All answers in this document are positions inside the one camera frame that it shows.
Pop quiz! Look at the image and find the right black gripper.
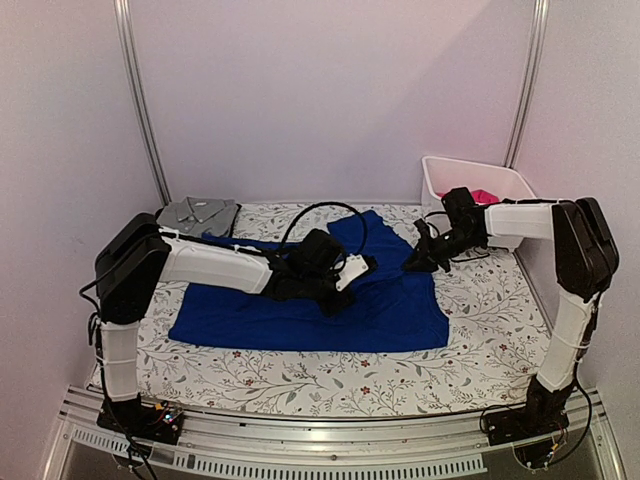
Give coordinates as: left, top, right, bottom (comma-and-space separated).
402, 226, 485, 273

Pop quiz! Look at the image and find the blue t-shirt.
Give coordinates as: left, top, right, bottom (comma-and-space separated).
167, 209, 450, 353

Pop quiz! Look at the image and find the grey shirt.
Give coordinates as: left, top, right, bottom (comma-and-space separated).
156, 197, 241, 237

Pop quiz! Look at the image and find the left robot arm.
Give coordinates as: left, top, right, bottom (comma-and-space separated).
95, 214, 369, 434

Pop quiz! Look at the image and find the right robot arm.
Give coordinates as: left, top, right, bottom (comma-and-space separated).
403, 188, 619, 436

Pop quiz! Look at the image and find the white plastic laundry bin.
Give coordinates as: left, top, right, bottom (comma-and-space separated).
421, 156, 535, 211

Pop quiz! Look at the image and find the floral tablecloth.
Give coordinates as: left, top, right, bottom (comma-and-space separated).
89, 201, 562, 417

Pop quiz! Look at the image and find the pink garment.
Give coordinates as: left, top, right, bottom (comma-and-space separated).
471, 189, 501, 205

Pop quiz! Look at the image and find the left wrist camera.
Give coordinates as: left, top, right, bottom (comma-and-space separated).
297, 229, 378, 292

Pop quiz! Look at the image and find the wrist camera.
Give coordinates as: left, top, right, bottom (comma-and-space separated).
297, 229, 378, 292
414, 187, 487, 235

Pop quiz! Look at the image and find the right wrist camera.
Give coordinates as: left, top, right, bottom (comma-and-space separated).
414, 187, 487, 235

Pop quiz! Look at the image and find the front aluminium rail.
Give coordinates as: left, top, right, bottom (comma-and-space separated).
43, 387, 631, 479

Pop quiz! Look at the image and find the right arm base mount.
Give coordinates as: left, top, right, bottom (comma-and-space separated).
479, 402, 569, 470

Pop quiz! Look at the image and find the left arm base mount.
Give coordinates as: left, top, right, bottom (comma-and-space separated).
97, 396, 184, 445

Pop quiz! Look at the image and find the right aluminium frame post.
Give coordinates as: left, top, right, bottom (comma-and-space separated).
503, 0, 550, 169

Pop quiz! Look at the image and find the aluminium frame post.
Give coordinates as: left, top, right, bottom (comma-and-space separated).
503, 0, 550, 169
113, 0, 172, 206

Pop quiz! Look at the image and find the left aluminium frame post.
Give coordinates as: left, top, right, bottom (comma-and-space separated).
113, 0, 172, 206

